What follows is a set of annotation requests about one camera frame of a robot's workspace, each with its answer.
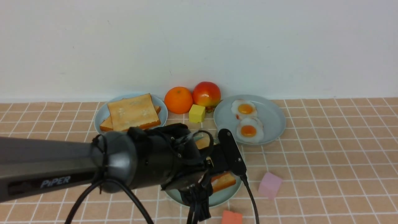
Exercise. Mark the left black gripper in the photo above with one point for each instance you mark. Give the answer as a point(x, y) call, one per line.
point(193, 181)

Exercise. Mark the toast slice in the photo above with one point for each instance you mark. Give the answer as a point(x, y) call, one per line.
point(222, 181)
point(203, 142)
point(107, 124)
point(136, 112)

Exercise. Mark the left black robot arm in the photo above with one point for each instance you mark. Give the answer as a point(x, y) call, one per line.
point(166, 156)

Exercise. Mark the green centre plate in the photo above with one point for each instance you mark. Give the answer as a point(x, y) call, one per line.
point(215, 199)

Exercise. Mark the yellow foam cube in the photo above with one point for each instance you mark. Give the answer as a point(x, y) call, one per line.
point(197, 114)

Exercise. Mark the orange fruit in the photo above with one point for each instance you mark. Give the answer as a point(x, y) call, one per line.
point(179, 100)

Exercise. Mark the orange foam cube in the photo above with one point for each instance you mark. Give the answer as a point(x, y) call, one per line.
point(230, 217)

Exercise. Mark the red apple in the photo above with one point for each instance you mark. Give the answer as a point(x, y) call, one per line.
point(206, 94)

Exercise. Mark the front fried egg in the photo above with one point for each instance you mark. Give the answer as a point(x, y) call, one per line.
point(250, 130)

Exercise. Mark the fried egg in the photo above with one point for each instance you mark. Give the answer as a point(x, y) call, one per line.
point(243, 108)
point(250, 130)

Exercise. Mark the back fried egg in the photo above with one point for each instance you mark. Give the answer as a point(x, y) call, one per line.
point(243, 108)

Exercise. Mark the pink foam cube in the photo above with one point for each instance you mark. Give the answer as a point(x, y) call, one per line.
point(270, 185)

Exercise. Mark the blue bread plate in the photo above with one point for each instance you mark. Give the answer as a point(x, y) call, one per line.
point(103, 112)

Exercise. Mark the blue egg plate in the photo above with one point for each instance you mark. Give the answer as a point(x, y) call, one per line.
point(272, 117)

